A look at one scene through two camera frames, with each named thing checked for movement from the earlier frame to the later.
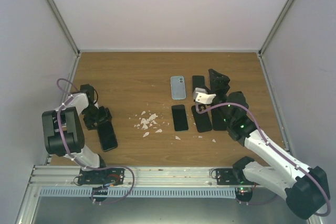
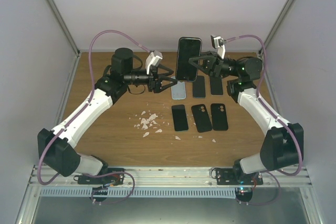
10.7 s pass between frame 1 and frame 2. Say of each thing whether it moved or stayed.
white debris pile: stayed
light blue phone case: stayed
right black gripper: moved
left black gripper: moved
